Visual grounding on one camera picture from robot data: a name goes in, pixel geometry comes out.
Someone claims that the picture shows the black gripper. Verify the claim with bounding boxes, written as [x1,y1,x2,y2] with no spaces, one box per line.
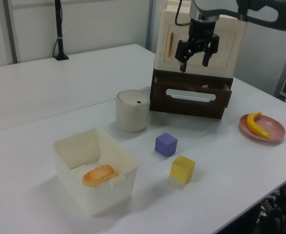
[175,19,220,73]

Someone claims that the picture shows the brown drawer with white handle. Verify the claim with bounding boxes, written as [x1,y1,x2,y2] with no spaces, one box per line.
[149,75,232,116]

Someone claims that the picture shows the dark brown drawer cabinet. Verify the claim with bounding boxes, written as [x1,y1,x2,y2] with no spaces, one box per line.
[149,69,233,120]

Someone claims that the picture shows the cream plastic cupboard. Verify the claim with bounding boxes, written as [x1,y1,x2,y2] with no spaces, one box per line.
[154,0,248,78]

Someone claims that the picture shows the small beige trash bin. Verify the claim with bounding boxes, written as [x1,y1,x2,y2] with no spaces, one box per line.
[115,89,151,133]

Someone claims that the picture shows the yellow banana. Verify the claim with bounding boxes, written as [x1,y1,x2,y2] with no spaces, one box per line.
[246,112,271,139]

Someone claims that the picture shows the purple cube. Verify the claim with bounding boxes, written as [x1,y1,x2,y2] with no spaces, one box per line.
[154,132,178,158]

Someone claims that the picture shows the pink plate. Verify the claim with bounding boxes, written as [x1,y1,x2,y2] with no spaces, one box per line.
[239,114,286,145]

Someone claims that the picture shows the yellow cube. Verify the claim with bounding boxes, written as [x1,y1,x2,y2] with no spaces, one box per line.
[171,155,196,183]

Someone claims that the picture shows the black pole stand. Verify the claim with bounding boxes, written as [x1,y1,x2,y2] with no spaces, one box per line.
[53,0,69,61]

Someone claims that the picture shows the toasted bread loaf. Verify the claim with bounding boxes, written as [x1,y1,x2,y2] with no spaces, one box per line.
[82,164,116,188]

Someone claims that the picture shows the white plastic storage box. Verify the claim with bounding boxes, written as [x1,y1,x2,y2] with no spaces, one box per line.
[52,128,139,216]

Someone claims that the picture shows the orange cupboard door handle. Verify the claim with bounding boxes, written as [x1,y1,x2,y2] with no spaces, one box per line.
[168,33,174,57]

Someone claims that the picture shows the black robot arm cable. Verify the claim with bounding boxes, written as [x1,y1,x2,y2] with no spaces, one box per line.
[174,0,191,26]

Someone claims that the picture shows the cream tray with handles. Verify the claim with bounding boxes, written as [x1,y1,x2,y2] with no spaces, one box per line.
[159,0,192,13]

